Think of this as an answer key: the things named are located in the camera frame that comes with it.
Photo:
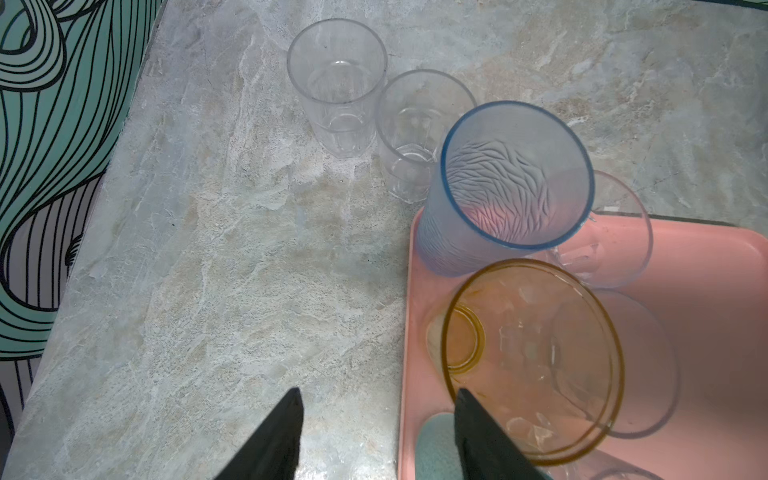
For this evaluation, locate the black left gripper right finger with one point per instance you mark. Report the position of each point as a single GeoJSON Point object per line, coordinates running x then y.
{"type": "Point", "coordinates": [485, 451]}

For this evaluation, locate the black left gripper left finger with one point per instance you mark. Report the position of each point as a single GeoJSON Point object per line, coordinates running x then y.
{"type": "Point", "coordinates": [273, 450]}

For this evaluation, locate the green translucent cup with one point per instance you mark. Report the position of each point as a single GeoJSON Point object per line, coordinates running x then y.
{"type": "Point", "coordinates": [436, 455]}

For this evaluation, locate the orange translucent cup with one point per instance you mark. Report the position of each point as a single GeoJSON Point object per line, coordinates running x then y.
{"type": "Point", "coordinates": [538, 351]}

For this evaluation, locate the blue translucent cup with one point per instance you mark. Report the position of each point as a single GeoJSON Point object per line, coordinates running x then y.
{"type": "Point", "coordinates": [512, 179]}

